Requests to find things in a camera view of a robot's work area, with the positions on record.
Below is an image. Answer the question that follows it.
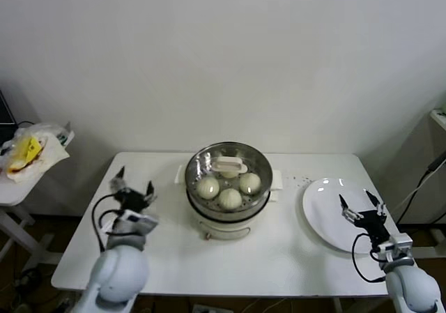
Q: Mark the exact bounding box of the plastic bag with yellow food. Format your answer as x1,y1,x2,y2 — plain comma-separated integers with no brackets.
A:
0,123,70,183

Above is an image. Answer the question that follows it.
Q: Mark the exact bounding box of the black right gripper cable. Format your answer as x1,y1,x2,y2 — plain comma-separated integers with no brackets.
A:
351,232,387,283

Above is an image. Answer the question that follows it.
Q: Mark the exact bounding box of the white furniture base frame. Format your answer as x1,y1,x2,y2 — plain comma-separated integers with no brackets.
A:
397,222,446,260

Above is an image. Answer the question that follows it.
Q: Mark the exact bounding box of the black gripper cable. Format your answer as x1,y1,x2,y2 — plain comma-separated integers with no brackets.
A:
351,232,387,283
91,193,123,254

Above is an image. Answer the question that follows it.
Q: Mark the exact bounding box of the white cable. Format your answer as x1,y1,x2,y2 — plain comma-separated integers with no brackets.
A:
392,178,428,215

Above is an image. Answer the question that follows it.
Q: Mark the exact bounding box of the green and silver small packet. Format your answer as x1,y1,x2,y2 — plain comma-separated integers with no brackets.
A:
57,121,76,145

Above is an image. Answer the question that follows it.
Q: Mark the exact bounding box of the perforated steel steamer basket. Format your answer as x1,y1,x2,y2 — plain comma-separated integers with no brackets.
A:
184,141,275,222

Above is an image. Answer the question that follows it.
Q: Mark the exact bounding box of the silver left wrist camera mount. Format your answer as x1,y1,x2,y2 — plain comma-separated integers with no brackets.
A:
118,209,158,233

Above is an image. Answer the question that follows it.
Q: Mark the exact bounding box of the white electric cooker base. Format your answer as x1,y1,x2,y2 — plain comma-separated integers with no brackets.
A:
174,165,285,241

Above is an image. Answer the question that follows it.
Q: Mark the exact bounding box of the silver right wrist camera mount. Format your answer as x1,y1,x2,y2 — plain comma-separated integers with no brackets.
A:
374,232,415,264

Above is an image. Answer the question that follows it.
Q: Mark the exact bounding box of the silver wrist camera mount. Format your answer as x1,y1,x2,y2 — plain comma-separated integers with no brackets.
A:
374,232,415,264
118,209,158,233

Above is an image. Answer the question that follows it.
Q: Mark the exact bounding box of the white shelf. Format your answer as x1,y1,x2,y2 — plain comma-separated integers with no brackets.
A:
430,109,446,132

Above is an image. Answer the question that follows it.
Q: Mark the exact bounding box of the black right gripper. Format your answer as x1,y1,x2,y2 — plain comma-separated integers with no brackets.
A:
339,189,392,247

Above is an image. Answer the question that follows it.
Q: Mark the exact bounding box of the white oval plate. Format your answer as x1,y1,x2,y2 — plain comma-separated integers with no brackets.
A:
302,177,390,254

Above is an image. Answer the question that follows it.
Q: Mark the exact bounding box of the white side table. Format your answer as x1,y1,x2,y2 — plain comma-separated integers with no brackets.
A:
0,128,76,268

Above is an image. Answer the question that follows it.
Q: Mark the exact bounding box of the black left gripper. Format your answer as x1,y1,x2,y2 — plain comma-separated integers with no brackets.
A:
110,166,157,213

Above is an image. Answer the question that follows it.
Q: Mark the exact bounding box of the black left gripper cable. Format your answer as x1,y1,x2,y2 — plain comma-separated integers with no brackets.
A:
91,193,123,254

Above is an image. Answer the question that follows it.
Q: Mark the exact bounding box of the black cable with plug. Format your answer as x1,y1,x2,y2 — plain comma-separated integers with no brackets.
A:
397,151,446,223

